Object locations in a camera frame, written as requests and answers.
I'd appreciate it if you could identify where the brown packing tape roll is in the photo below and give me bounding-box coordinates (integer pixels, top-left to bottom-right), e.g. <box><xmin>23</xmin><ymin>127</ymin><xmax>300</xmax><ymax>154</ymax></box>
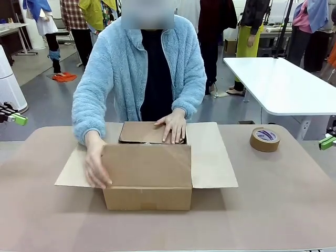
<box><xmin>249</xmin><ymin>127</ymin><xmax>281</xmax><ymax>153</ymax></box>

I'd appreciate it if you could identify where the brown cardboard box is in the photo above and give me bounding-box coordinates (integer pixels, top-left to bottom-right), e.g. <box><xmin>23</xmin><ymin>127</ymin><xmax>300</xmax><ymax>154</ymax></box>
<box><xmin>54</xmin><ymin>121</ymin><xmax>239</xmax><ymax>211</ymax></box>

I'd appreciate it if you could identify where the person's right forearm blue sleeve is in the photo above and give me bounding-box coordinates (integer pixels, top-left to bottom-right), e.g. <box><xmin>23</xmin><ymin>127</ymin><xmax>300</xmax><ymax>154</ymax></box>
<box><xmin>72</xmin><ymin>86</ymin><xmax>107</xmax><ymax>146</ymax></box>

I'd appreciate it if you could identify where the person's left forearm blue sleeve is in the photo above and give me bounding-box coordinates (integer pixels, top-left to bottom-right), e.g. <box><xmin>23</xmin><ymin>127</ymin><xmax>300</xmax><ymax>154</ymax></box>
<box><xmin>172</xmin><ymin>76</ymin><xmax>208</xmax><ymax>120</ymax></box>

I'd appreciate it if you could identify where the person's right hand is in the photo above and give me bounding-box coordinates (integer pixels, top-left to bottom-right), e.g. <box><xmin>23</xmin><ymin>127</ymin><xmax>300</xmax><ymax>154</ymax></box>
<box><xmin>84</xmin><ymin>138</ymin><xmax>113</xmax><ymax>190</ymax></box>

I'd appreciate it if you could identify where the person's left hand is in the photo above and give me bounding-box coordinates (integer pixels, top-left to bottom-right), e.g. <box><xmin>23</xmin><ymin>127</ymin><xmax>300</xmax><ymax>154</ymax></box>
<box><xmin>154</xmin><ymin>109</ymin><xmax>187</xmax><ymax>144</ymax></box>

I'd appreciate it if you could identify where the white air purifier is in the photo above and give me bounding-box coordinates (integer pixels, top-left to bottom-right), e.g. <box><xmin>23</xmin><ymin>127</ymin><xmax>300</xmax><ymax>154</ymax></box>
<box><xmin>0</xmin><ymin>44</ymin><xmax>28</xmax><ymax>113</ymax></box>

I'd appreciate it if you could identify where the orange cloth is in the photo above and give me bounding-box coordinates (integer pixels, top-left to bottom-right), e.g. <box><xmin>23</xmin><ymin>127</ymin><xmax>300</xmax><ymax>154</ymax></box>
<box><xmin>51</xmin><ymin>73</ymin><xmax>78</xmax><ymax>83</ymax></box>

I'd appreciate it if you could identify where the large white table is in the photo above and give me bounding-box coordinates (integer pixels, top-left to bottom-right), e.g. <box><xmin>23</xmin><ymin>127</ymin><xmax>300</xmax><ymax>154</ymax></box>
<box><xmin>223</xmin><ymin>57</ymin><xmax>336</xmax><ymax>141</ymax></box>

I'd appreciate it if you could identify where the white side table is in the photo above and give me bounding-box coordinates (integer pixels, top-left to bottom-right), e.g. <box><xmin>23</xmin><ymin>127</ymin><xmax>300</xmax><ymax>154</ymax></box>
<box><xmin>0</xmin><ymin>22</ymin><xmax>37</xmax><ymax>56</ymax></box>

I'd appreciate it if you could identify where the person in blue fleece jacket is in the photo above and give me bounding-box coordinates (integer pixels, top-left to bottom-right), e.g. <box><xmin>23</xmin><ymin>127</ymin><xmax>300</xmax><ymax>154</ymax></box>
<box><xmin>72</xmin><ymin>0</ymin><xmax>208</xmax><ymax>148</ymax></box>

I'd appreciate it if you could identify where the person in plaid shirt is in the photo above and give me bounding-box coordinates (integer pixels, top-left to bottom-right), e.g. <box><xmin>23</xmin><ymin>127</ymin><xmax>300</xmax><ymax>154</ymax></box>
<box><xmin>59</xmin><ymin>0</ymin><xmax>91</xmax><ymax>68</ymax></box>

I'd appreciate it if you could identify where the person in yellow apron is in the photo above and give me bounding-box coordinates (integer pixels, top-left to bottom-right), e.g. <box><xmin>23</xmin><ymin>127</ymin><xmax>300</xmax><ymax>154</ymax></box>
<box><xmin>227</xmin><ymin>0</ymin><xmax>271</xmax><ymax>98</ymax></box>

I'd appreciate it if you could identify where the person in yellow-green jacket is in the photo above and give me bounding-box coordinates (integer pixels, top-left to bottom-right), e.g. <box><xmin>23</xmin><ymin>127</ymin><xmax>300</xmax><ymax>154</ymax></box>
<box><xmin>78</xmin><ymin>0</ymin><xmax>119</xmax><ymax>35</ymax></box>

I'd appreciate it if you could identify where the small background cardboard box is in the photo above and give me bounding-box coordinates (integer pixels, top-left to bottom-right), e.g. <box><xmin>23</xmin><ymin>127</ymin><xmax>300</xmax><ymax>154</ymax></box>
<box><xmin>223</xmin><ymin>39</ymin><xmax>238</xmax><ymax>55</ymax></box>

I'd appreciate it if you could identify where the person in dark red jacket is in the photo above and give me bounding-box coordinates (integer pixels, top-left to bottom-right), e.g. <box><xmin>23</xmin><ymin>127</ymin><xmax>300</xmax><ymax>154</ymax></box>
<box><xmin>198</xmin><ymin>0</ymin><xmax>238</xmax><ymax>95</ymax></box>

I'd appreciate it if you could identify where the person in white hoodie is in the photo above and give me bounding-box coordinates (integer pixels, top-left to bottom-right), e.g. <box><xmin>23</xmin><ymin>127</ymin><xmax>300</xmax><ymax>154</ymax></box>
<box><xmin>174</xmin><ymin>0</ymin><xmax>202</xmax><ymax>27</ymax></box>

